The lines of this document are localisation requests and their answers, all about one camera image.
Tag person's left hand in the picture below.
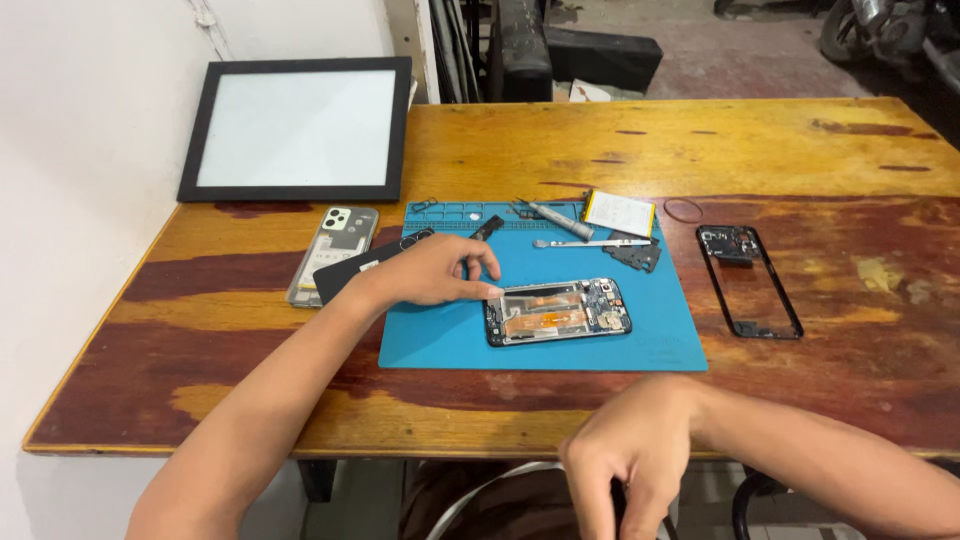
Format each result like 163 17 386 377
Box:
352 233 506 309

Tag person's right hand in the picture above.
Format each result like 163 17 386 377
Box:
558 374 708 540

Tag smartphone with exposed board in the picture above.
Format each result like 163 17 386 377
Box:
483 277 633 348

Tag blue silicone repair mat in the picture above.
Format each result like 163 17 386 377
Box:
378 198 709 373

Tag black plastic shield plate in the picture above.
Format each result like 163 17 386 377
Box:
603 231 663 274

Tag flat metal spudger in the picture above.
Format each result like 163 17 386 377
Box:
531 237 653 250

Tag grey metal screwdriver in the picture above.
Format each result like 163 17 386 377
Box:
513 198 596 242

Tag white phone battery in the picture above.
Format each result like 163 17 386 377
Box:
582 189 658 240

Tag thin brown rubber band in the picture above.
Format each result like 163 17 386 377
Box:
663 198 705 225

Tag black phone back cover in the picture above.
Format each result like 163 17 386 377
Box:
312 228 437 306

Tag smartphone in clear case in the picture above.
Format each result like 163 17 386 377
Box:
285 206 381 309

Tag white paper scrap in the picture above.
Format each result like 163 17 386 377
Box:
567 78 613 104

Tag black cushioned bench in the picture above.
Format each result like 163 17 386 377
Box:
486 0 666 104

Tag dark metal bars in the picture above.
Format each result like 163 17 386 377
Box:
429 0 483 105

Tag black framed white panel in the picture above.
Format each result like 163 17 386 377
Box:
177 56 414 204

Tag motorcycle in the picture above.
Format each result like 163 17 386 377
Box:
819 0 960 95

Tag white cable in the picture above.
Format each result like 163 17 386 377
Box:
425 461 565 540

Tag black metal chair frame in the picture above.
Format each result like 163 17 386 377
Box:
730 466 790 540

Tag black phone middle frame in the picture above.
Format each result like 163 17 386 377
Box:
695 224 806 341

